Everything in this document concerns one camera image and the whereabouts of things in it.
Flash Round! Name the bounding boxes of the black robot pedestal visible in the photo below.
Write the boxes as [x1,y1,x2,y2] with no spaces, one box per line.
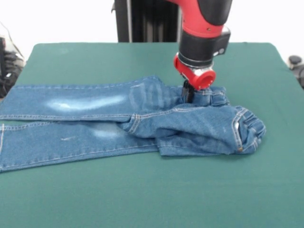
[110,0,183,43]

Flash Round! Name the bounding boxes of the black wheeled stand base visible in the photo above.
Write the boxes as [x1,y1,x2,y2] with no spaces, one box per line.
[0,35,26,98]
[288,55,304,90]

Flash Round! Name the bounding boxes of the dark green table cloth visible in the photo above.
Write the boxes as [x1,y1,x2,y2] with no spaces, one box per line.
[0,42,304,228]

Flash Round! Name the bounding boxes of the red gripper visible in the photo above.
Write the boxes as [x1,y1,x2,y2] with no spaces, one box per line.
[173,54,217,103]

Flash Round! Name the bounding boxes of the blue denim jeans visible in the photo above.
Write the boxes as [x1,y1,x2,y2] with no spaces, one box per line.
[0,75,266,174]

